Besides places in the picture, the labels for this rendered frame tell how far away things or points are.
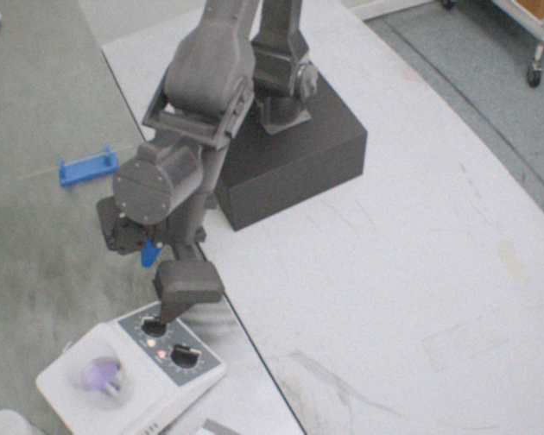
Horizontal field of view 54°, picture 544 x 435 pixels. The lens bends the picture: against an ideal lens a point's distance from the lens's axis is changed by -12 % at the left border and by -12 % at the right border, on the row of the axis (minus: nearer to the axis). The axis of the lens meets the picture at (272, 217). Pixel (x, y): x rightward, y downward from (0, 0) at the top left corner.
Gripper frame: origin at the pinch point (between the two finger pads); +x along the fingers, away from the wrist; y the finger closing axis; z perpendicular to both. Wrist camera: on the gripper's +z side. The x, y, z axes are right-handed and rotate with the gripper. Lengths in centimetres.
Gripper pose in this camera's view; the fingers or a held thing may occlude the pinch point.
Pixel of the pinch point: (160, 270)
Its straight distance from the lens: 64.7
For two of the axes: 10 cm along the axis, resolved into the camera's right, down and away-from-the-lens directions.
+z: -8.7, -0.4, -4.8
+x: -3.2, 8.0, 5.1
